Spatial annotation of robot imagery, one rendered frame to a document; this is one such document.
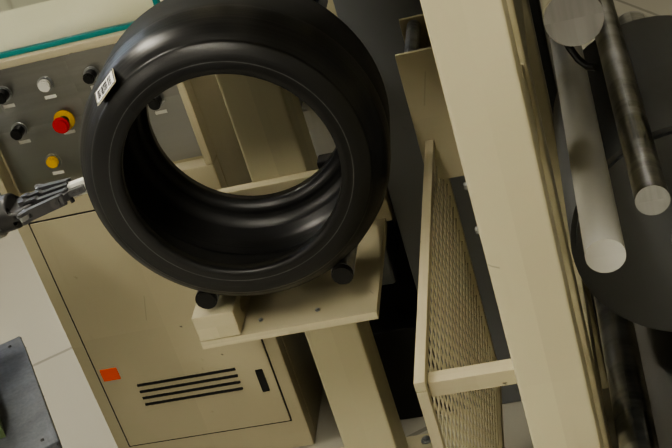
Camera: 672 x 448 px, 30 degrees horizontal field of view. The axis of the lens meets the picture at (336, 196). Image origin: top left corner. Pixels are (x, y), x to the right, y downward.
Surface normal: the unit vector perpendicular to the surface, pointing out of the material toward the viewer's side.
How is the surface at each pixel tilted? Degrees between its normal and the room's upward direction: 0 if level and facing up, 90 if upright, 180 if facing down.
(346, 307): 0
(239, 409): 90
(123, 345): 90
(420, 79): 90
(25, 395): 0
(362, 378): 90
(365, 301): 0
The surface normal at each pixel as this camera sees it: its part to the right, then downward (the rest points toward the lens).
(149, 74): -0.13, 0.32
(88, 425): -0.26, -0.84
